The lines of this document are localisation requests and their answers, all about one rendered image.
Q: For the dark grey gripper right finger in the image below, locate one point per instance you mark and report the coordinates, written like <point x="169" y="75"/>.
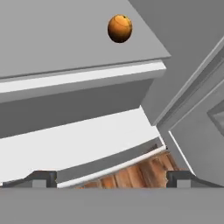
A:
<point x="176" y="176"/>

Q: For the grey fridge door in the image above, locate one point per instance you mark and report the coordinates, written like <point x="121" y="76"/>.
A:
<point x="195" y="122"/>

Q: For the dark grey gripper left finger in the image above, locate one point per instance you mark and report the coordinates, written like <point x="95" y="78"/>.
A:
<point x="43" y="176"/>

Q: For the orange fruit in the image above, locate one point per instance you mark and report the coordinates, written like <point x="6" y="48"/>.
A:
<point x="120" y="28"/>

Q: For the grey counter cabinet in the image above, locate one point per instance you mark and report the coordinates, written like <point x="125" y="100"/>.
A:
<point x="73" y="96"/>

